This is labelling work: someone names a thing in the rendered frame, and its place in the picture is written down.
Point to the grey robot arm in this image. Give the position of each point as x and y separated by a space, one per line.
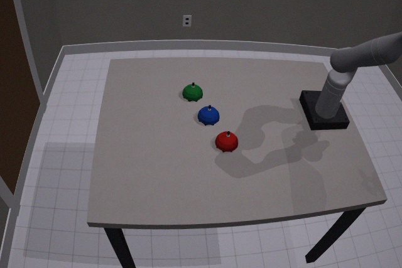
345 62

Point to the green dome bell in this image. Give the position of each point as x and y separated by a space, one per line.
192 92

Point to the blue dome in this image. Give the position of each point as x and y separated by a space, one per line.
208 115

